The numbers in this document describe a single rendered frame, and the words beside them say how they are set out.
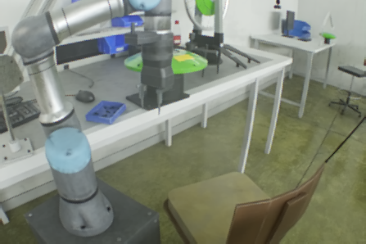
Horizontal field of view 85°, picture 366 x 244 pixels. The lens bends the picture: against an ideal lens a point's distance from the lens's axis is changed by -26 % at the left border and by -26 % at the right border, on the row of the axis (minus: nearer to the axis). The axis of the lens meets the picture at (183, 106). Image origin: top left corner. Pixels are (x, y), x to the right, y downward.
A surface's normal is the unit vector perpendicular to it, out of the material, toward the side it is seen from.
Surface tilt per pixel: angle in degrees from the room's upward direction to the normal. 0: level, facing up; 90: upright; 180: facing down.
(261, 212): 90
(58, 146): 5
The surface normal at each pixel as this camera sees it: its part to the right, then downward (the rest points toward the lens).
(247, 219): 0.12, 0.39
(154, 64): -0.54, 0.45
